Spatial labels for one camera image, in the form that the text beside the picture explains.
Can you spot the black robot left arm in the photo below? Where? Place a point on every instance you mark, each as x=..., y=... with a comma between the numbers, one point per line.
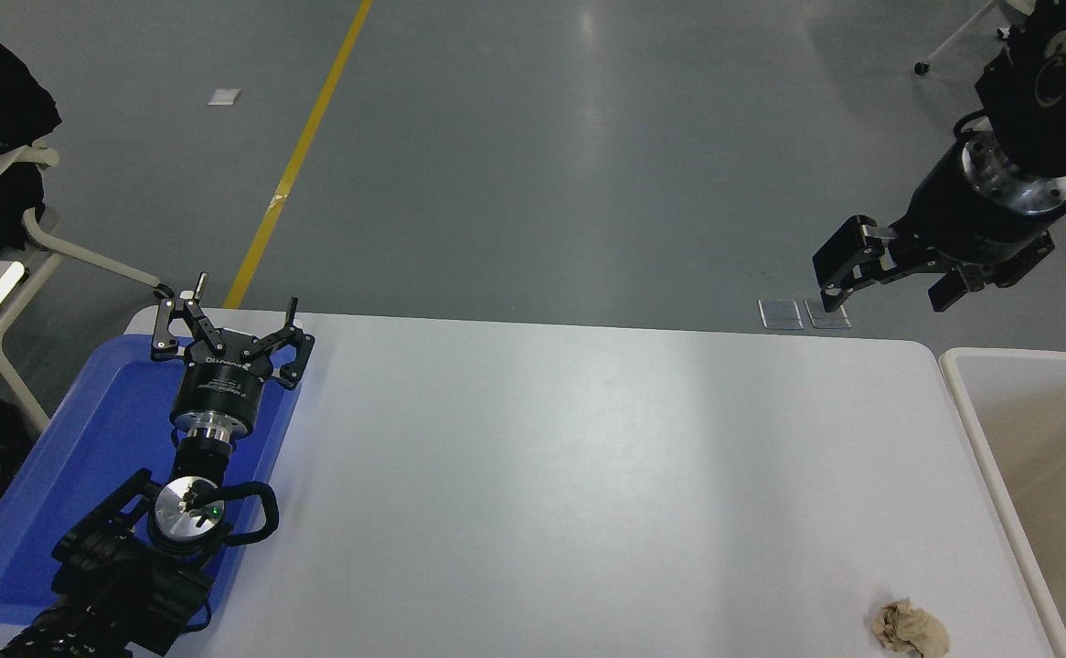
x=122, y=585

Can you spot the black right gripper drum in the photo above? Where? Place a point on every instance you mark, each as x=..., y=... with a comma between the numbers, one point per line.
x=949, y=215

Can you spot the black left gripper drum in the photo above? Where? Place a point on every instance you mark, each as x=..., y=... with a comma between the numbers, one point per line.
x=219, y=388

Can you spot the tan paper ball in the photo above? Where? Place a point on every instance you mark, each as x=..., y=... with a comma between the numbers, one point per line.
x=910, y=629

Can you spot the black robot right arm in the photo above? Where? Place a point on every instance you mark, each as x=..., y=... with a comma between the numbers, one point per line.
x=1040, y=100

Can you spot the blue plastic tray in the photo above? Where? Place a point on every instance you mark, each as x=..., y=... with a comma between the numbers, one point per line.
x=85, y=439

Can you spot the large pale bin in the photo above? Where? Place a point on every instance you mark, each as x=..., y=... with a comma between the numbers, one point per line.
x=1045, y=457

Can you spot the clear floor plate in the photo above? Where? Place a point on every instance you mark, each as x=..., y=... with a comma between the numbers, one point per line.
x=781, y=314
x=827, y=313

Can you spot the white frame chair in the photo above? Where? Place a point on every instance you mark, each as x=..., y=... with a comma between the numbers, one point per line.
x=85, y=256

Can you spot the white wheeled chair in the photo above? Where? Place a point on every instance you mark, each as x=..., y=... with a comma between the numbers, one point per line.
x=954, y=38

